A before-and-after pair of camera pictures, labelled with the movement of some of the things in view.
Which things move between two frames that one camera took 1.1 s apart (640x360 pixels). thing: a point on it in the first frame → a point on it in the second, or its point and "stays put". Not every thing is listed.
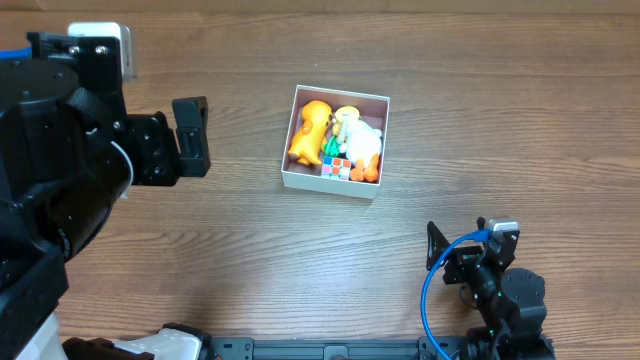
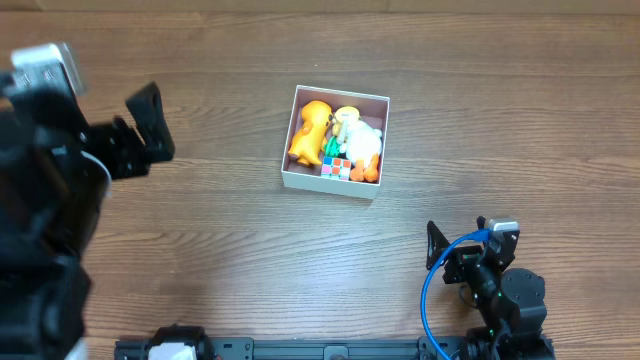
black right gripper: (461, 259) stays put
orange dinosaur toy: (307, 145) stays put
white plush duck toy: (363, 145) stays put
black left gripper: (151, 150) → (122, 148)
